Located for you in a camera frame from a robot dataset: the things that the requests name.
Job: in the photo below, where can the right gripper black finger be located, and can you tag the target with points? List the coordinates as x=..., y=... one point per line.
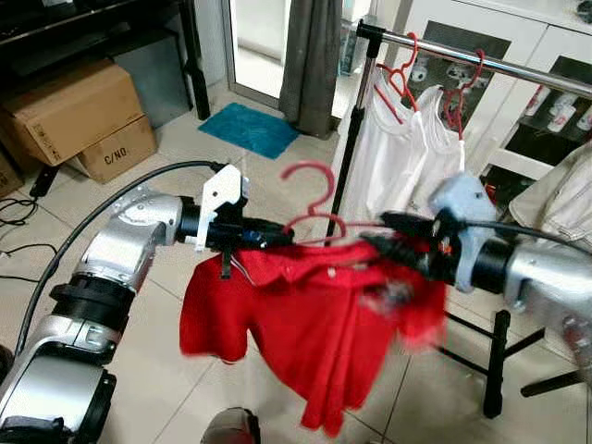
x=398, y=254
x=407, y=224

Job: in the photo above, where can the red plastic hanger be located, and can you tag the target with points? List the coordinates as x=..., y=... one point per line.
x=330, y=185
x=400, y=85
x=460, y=102

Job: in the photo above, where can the red polo shirt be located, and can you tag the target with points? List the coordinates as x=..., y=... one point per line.
x=296, y=324

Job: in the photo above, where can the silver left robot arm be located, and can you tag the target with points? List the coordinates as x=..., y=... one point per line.
x=120, y=240

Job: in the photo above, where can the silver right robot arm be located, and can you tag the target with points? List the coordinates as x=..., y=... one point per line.
x=546, y=277

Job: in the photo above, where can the white shirt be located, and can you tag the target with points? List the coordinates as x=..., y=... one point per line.
x=379, y=166
x=439, y=166

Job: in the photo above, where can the blue floor mat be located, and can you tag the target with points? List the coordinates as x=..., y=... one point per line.
x=250, y=129

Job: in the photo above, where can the beige hooded jacket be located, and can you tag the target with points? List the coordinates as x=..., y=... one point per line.
x=555, y=199

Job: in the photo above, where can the dark grey curtain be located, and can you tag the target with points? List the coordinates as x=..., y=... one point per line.
x=310, y=65

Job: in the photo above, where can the metal clothes rack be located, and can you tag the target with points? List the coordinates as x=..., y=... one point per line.
x=518, y=71

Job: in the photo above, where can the glass balcony door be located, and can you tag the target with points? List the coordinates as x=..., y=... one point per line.
x=254, y=37

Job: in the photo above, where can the grey left robot leg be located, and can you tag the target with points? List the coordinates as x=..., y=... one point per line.
x=231, y=427

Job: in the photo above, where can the black power strip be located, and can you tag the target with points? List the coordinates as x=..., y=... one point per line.
x=42, y=182

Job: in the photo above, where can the large plain cardboard box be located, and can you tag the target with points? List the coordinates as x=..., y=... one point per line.
x=74, y=111

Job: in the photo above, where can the white glass-door cabinet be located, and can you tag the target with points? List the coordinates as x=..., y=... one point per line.
x=532, y=37

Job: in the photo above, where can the black desk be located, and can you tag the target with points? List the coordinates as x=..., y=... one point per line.
x=92, y=28

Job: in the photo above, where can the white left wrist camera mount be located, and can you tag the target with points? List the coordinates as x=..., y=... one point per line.
x=222, y=190

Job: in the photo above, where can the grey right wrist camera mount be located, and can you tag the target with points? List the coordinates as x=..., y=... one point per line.
x=462, y=199

